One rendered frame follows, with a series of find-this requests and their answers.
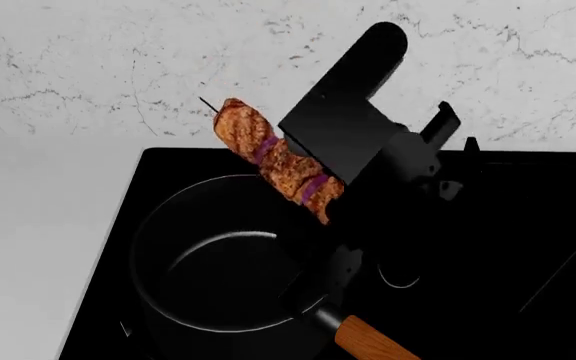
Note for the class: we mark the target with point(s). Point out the black glass cooktop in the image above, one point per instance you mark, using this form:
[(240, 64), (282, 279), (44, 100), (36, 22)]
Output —
[(493, 225)]

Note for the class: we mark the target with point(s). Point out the grilled meat and onion skewer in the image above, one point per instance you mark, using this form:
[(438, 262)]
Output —
[(278, 165)]

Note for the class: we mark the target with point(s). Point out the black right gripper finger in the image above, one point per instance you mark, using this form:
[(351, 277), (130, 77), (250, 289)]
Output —
[(325, 279)]

